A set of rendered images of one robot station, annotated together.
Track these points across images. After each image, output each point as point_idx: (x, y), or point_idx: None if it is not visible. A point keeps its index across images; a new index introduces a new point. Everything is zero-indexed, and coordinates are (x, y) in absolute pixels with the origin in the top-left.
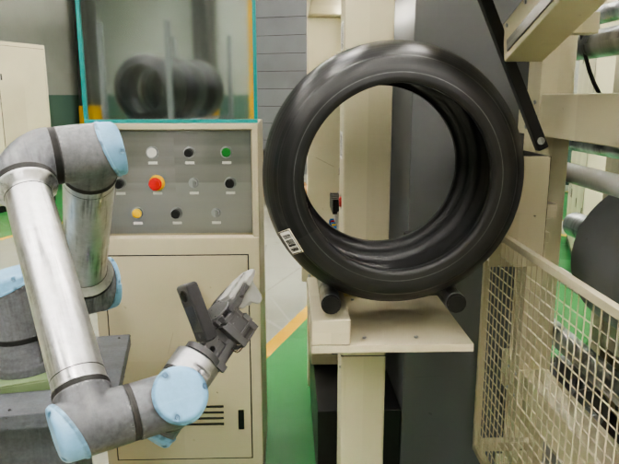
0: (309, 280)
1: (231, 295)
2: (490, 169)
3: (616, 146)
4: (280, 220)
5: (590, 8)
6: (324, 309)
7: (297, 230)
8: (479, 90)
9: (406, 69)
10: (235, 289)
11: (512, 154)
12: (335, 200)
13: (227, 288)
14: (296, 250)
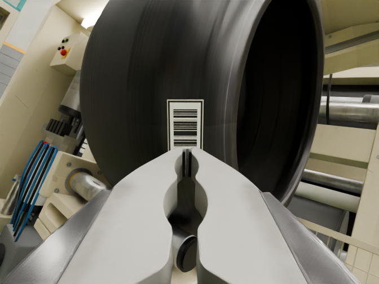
0: (60, 197)
1: (254, 279)
2: (304, 137)
3: (312, 152)
4: (187, 78)
5: (338, 69)
6: (183, 265)
7: (212, 109)
8: (324, 73)
9: (321, 14)
10: (229, 225)
11: (315, 131)
12: (67, 124)
13: (108, 204)
14: (185, 146)
